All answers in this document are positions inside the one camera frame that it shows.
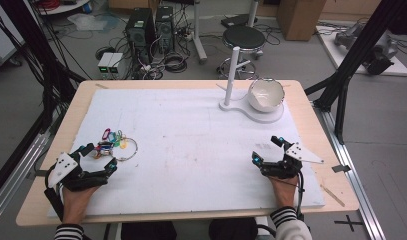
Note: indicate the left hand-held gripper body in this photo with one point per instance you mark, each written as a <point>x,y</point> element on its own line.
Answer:
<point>62,166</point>

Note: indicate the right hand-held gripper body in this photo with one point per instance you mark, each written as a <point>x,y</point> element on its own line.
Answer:
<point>287,165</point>

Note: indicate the person's right hand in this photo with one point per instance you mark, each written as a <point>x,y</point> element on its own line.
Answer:
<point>285,191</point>

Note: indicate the person's left hand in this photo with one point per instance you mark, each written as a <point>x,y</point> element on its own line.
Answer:
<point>76,203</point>

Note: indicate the white bowl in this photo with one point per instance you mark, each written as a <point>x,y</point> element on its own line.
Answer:
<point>265,95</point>

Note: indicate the black tape piece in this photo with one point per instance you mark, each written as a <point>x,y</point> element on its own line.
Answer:
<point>341,168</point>

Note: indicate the thin wooden strip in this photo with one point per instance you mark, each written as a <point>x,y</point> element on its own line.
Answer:
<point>332,195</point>

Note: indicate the wooden table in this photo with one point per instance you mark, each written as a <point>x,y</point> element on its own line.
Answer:
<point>324,113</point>

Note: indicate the person's right striped sleeve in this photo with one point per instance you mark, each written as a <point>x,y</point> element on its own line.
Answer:
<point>287,223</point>

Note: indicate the person's striped sleeve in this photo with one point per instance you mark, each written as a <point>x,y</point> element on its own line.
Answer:
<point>69,232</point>
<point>287,223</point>

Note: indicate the person's left striped sleeve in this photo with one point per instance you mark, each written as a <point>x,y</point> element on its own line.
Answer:
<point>69,232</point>

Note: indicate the person's legs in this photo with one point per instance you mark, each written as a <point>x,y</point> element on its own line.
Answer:
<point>147,231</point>

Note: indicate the white stand with pole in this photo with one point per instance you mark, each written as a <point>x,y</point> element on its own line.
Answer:
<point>231,73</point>

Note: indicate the small white power box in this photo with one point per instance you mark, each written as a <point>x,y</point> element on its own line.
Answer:
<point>116,63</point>
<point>104,63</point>

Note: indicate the white platform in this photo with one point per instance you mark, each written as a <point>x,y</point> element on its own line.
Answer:
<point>337,53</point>

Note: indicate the black round stool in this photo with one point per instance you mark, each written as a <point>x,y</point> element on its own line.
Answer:
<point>243,37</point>

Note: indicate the cardboard box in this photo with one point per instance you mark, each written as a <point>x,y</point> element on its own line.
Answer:
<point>299,18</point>

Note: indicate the clear plastic sheet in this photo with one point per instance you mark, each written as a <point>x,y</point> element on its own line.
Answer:
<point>91,21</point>

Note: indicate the large black computer tower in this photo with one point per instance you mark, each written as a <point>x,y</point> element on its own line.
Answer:
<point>140,31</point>

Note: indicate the grey and black machine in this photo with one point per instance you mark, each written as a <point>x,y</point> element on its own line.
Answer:
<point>379,55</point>

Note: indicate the white desk leg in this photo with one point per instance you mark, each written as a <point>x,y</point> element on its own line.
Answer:
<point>198,31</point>

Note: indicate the slim black computer tower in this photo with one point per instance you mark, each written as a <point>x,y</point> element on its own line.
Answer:
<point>165,28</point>

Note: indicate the aluminium rail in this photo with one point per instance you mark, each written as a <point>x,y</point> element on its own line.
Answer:
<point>352,176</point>
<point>17,173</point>

